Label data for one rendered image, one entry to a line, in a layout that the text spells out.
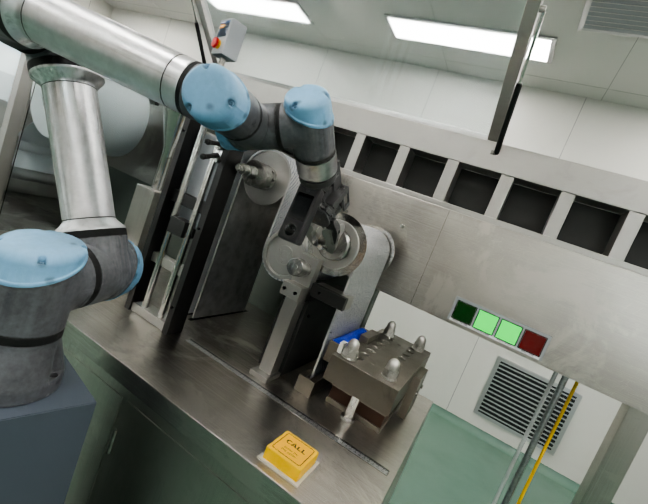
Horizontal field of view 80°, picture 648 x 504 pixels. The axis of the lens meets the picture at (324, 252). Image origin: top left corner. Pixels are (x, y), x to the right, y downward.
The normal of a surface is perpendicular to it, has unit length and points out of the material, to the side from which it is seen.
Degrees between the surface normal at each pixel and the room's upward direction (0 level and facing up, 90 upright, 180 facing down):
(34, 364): 72
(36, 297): 90
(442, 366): 90
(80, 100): 67
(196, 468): 90
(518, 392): 90
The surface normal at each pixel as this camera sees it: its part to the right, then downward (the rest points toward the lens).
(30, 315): 0.63, 0.33
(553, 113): -0.42, -0.04
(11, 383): 0.69, 0.04
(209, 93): -0.12, 0.08
